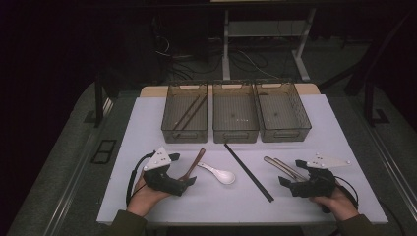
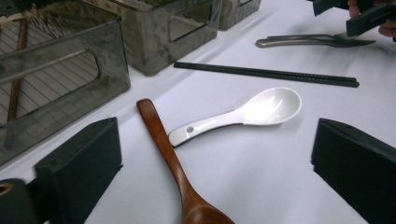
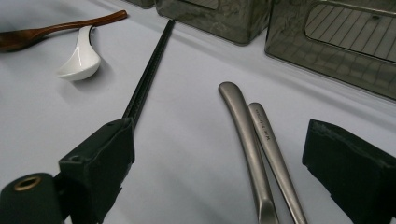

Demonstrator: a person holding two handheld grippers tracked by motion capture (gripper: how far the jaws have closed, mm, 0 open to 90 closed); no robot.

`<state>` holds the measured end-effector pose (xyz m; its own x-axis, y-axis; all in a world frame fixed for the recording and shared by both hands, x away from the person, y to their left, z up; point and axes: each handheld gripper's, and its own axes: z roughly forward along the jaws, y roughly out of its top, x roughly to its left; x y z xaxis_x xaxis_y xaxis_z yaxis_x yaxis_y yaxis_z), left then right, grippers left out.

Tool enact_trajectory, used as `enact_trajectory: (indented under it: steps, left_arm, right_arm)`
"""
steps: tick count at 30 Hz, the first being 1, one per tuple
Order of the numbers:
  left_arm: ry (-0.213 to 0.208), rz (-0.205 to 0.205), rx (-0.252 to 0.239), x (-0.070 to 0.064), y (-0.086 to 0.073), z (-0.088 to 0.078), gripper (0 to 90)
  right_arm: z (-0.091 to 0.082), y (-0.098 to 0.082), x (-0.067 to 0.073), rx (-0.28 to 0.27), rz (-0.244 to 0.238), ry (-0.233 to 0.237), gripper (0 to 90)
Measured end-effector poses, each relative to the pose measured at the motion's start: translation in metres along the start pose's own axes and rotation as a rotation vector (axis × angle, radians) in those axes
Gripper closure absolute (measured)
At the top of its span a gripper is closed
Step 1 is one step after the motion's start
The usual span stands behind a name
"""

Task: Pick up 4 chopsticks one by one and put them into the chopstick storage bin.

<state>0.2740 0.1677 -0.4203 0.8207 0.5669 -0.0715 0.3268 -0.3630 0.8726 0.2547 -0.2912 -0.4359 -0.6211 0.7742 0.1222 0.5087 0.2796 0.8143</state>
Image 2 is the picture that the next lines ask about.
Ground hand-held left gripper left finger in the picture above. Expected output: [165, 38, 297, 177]
[34, 117, 123, 224]

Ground brown wooden spoon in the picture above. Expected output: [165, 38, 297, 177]
[135, 98, 236, 224]

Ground metal fork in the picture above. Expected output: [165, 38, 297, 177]
[266, 32, 354, 41]

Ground black chopstick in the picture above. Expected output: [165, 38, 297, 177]
[173, 63, 361, 89]
[174, 61, 359, 84]

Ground white ceramic spoon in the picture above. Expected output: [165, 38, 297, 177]
[167, 87, 303, 147]

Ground transparent grey plastic bin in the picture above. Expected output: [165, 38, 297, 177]
[83, 0, 223, 77]
[0, 0, 132, 167]
[218, 0, 262, 31]

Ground metal forks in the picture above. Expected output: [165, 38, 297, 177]
[255, 36, 377, 49]

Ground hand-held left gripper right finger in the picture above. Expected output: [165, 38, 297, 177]
[311, 118, 396, 224]

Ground brown wooden chopstick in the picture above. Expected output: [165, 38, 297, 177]
[4, 18, 30, 150]

